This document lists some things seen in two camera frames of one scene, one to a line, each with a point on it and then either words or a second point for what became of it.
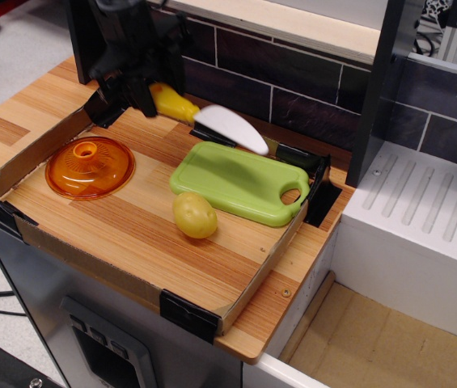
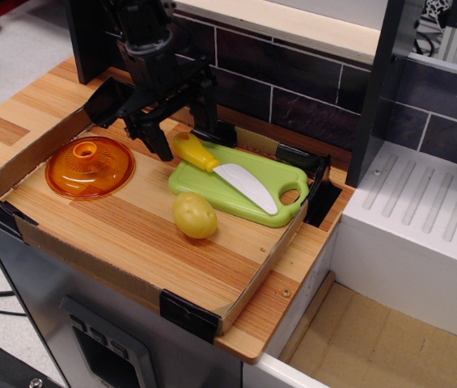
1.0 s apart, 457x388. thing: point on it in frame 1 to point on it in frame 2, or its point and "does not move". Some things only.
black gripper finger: [139, 94] to [150, 134]
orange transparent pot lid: [89, 167] does not move
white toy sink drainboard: [414, 235] does not move
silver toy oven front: [100, 335] does not move
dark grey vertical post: [399, 20] does not move
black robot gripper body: [136, 39] to [161, 75]
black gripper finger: [171, 59] to [203, 111]
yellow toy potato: [194, 215] does not move
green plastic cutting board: [256, 187] does not move
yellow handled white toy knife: [213, 120] to [240, 179]
